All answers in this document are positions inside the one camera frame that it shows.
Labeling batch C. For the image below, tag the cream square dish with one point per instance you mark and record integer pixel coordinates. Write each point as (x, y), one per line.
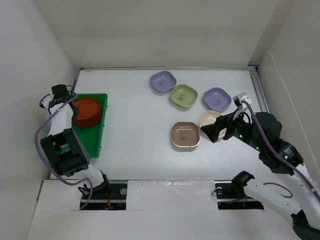
(209, 118)

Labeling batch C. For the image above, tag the right aluminium frame rail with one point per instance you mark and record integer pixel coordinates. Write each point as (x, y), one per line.
(262, 102)

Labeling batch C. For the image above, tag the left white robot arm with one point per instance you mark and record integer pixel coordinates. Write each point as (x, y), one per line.
(80, 169)

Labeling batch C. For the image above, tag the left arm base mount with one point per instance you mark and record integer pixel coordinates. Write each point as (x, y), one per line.
(112, 200)

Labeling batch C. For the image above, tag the purple square dish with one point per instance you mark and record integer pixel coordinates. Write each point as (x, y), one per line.
(217, 99)
(163, 81)

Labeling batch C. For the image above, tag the green square dish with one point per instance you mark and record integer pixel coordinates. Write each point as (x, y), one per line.
(183, 95)

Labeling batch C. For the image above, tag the right purple square dish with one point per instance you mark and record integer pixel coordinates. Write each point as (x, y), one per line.
(217, 99)

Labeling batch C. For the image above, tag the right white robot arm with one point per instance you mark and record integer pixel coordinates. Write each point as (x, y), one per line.
(283, 160)

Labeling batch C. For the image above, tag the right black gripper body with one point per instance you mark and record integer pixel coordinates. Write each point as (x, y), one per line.
(241, 130)

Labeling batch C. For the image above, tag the brown square dish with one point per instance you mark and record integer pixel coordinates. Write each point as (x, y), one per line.
(185, 134)

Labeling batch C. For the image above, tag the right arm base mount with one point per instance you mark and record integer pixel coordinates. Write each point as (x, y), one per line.
(228, 199)

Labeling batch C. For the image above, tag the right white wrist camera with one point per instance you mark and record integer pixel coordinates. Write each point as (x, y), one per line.
(240, 99)

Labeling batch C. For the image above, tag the upper left purple square dish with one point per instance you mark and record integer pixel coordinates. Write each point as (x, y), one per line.
(163, 81)

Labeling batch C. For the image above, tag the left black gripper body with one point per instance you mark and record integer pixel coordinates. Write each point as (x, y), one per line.
(74, 117)

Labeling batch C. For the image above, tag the green plastic bin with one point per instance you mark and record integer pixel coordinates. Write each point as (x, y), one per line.
(69, 141)

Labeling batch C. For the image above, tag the red round plate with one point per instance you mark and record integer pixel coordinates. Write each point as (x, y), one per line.
(90, 112)

